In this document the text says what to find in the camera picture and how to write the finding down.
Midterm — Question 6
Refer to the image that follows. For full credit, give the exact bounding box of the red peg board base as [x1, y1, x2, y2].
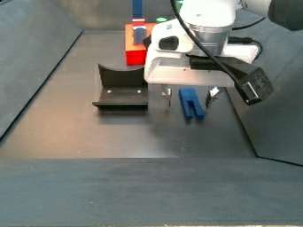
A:
[125, 24, 147, 66]

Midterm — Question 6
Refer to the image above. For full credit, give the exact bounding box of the green cylinder peg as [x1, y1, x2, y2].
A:
[157, 17, 167, 23]

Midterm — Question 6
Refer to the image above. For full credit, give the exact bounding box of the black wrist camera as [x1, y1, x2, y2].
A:
[190, 56, 274, 106]

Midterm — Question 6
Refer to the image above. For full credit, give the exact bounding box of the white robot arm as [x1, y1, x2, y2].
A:
[145, 0, 303, 106]

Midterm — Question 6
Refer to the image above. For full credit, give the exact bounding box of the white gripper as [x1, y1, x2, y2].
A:
[145, 18, 258, 108]

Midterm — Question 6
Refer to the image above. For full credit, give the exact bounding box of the tall blue rectangular peg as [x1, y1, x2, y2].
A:
[133, 0, 143, 20]

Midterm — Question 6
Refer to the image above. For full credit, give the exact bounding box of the black curved fixture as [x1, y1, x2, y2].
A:
[93, 65, 150, 109]

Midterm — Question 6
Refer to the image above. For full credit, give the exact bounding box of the blue square-circle object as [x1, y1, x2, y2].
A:
[179, 88, 205, 121]

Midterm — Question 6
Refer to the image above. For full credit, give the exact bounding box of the light blue notched peg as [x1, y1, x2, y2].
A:
[133, 27, 147, 45]

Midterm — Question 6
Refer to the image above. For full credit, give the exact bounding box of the black cable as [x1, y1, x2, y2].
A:
[170, 0, 243, 87]

